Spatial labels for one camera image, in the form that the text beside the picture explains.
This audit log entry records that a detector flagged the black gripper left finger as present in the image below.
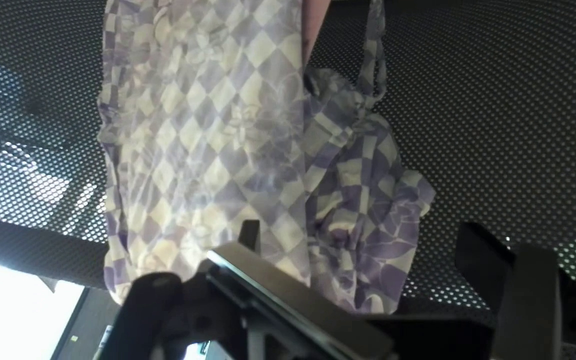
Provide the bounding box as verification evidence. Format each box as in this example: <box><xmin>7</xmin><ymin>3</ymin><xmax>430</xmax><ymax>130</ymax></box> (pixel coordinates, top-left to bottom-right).
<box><xmin>99</xmin><ymin>218</ymin><xmax>399</xmax><ymax>360</ymax></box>

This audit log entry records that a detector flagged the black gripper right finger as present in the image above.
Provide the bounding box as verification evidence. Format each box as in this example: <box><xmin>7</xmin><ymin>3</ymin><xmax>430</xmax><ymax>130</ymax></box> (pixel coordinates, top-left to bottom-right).
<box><xmin>453</xmin><ymin>220</ymin><xmax>576</xmax><ymax>360</ymax></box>

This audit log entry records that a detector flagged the purple checkered cloth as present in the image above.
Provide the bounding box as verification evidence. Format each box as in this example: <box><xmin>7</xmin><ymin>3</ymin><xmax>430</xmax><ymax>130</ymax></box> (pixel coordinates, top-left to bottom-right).
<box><xmin>95</xmin><ymin>0</ymin><xmax>438</xmax><ymax>317</ymax></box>

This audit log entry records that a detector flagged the black mesh chair backrest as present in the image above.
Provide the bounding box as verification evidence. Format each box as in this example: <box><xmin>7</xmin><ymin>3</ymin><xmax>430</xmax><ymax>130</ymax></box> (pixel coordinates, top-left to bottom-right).
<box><xmin>0</xmin><ymin>0</ymin><xmax>576</xmax><ymax>317</ymax></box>

